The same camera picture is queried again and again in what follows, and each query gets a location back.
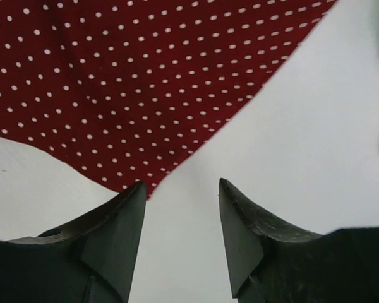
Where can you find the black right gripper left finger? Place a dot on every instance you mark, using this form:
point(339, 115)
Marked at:
point(89, 259)

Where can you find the red polka dot skirt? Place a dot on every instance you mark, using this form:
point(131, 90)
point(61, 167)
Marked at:
point(125, 91)

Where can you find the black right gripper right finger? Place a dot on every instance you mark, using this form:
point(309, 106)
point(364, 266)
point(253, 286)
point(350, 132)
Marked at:
point(272, 260)

